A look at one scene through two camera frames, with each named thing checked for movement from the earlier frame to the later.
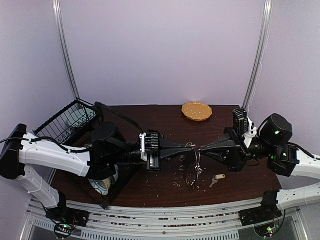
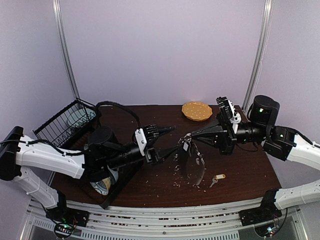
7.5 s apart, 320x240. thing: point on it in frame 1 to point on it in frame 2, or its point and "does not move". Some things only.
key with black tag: [197, 166] to [186, 141]
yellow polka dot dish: [197, 111] does not move
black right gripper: [233, 150] to [225, 135]
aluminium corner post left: [56, 7] does not move
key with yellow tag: [219, 176] does not move
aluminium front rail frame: [219, 221] does not move
